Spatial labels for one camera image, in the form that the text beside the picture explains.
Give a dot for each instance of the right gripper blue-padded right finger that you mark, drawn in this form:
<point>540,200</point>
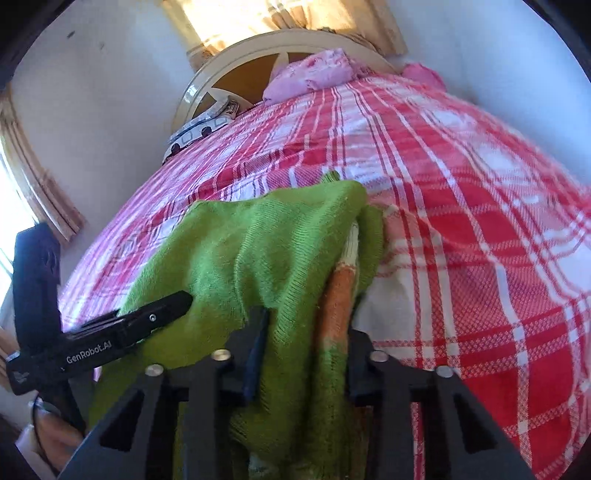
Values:
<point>433,409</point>

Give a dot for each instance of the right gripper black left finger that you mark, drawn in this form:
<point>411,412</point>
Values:
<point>184,410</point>

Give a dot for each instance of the green orange striped knit sweater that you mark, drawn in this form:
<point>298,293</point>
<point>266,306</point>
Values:
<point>304,254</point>

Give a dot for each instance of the person's left hand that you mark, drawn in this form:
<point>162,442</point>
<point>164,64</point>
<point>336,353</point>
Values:
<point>57,440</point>

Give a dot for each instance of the beige side window curtain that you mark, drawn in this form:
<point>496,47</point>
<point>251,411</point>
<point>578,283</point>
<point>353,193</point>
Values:
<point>41,191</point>

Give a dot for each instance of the red white plaid bedsheet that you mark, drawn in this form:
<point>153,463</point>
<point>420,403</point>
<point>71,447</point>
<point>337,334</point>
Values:
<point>486,255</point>

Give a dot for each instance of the grey white patterned pillow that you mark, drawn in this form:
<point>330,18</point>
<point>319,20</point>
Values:
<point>220,114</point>

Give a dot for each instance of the pink cloth at bedside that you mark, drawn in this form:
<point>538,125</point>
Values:
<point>419,73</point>

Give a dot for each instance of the pink floral pillow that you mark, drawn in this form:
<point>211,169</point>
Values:
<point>322,70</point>

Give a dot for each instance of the cream wooden headboard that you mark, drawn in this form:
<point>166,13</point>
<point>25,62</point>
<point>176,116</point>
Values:
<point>245,68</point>

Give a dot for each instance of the yellow curtain behind headboard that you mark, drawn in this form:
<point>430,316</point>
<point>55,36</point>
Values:
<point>209,26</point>

